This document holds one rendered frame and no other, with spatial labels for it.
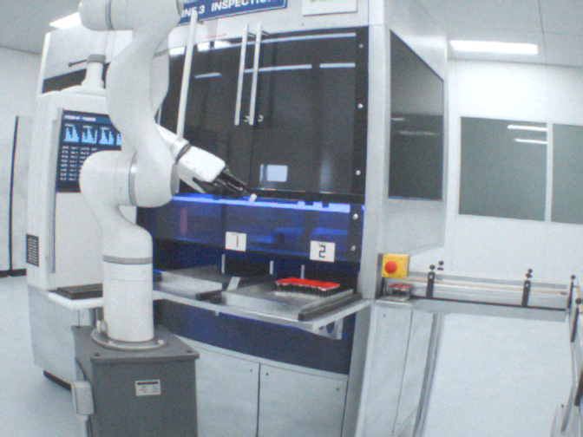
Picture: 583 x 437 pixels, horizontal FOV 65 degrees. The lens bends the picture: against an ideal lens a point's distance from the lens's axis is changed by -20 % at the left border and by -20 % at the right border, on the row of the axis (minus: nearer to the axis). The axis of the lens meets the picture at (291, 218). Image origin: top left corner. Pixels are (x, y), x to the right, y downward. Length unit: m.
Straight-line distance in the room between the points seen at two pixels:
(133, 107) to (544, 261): 5.61
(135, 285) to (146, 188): 0.21
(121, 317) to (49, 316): 1.86
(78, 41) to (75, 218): 1.18
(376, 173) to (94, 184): 0.95
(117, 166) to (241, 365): 1.15
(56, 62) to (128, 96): 1.98
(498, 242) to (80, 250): 5.06
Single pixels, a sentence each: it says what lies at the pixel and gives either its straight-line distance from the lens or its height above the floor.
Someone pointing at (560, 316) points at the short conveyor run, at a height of 0.86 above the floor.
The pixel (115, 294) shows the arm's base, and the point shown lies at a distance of 1.17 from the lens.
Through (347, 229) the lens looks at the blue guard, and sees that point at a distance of 1.80.
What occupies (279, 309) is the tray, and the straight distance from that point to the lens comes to 1.51.
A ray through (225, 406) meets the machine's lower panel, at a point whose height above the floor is 0.34.
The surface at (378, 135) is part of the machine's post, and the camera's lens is 1.77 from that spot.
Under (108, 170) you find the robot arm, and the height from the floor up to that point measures 1.24.
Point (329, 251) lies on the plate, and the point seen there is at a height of 1.02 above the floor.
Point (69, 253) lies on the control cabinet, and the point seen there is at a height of 0.94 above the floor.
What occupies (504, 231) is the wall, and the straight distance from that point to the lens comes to 6.29.
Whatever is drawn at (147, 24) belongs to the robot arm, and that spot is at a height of 1.52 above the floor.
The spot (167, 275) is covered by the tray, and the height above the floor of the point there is 0.91.
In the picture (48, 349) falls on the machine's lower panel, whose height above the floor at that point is 0.24.
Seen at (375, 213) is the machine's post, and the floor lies 1.15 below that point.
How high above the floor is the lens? 1.22
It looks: 3 degrees down
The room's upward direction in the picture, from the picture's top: 3 degrees clockwise
